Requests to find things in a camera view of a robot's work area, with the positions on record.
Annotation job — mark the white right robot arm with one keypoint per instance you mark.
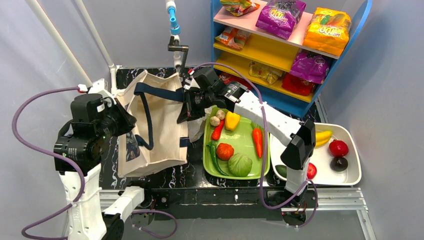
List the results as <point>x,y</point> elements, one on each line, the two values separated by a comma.
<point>298,137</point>

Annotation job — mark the green avocado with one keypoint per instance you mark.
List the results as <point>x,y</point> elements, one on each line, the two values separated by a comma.
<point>281,170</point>

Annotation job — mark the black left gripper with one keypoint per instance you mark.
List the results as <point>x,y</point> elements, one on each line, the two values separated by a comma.
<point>122,117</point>

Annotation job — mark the green chili pepper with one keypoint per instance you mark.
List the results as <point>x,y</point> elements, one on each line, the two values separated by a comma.
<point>216,159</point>

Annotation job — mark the green cabbage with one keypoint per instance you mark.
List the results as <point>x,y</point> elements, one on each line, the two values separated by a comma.
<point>240,165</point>

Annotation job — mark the garlic bulb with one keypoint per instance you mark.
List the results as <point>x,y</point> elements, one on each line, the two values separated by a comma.
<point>214,121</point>
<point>220,114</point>

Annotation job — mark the red snack packet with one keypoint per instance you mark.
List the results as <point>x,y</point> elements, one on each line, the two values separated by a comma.
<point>227,78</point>
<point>297,85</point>

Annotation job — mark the red apple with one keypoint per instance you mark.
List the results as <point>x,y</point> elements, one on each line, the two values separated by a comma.
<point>311,171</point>

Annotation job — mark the black clamp on pipe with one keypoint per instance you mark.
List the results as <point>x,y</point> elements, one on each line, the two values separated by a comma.
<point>180,53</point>

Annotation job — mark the yellow banana bunch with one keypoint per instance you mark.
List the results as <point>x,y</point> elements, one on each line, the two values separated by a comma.
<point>323,137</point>

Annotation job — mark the purple snack bag lower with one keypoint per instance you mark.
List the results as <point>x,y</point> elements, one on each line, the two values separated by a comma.
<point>311,66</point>

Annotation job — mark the floral canvas tote bag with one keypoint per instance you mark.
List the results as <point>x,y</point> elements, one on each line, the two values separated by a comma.
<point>157,141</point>

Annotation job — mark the orange green snack bag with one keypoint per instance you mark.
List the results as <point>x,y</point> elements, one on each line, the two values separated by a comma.
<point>239,7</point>

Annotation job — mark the white pvc pipe frame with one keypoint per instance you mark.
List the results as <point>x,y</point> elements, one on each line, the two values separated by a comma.
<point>99,37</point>

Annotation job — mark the orange noodle packet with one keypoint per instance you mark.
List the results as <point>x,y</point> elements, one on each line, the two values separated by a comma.
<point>233,37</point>

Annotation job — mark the red snack packet right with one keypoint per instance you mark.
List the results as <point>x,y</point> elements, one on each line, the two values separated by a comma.
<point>297,85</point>

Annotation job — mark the white plastic grocery bag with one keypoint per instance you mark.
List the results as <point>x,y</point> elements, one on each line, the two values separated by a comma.
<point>196,127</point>

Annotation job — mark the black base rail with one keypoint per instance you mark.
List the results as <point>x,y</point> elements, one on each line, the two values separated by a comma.
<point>219,203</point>

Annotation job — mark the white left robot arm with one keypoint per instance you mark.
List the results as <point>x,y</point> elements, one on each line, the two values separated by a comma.
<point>95,120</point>

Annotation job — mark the yellow snack bag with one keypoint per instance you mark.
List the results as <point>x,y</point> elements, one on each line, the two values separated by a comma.
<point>328,31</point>

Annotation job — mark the colourful blue shelf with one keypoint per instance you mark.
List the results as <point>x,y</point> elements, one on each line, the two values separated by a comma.
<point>265,48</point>

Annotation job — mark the orange pumpkin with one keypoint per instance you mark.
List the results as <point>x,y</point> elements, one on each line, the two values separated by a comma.
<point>224,151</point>

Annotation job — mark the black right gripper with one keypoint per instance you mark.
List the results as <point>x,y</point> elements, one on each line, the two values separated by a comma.
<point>185,106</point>

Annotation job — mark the orange carrot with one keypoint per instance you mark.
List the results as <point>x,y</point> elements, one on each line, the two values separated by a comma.
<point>257,136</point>

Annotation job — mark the purple snack bag top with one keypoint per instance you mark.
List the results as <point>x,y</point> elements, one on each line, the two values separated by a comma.
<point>280,17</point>

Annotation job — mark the red pomegranate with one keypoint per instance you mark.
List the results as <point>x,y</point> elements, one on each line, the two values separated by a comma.
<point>338,148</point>

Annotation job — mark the yellow bell pepper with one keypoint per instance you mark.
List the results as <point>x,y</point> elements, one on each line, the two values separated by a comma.
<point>231,121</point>

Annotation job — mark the purple snack bag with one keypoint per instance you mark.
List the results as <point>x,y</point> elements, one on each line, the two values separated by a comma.
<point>280,17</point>
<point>311,66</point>

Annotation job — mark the green plastic tray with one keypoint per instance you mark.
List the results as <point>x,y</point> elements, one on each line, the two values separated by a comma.
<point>240,139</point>

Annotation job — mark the white plastic tray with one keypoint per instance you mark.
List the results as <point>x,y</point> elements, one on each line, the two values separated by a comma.
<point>327,173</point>

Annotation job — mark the yellow clear snack packet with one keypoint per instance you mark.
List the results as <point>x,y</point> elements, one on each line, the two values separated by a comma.
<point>264,72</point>

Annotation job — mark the red snack packet left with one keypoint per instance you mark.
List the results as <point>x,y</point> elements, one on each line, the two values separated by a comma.
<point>227,78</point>

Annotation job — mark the dark mangosteen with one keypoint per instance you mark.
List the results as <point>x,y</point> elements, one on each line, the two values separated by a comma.
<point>339,164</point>

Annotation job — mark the small red chili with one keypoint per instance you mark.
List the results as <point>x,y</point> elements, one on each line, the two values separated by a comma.
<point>216,134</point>

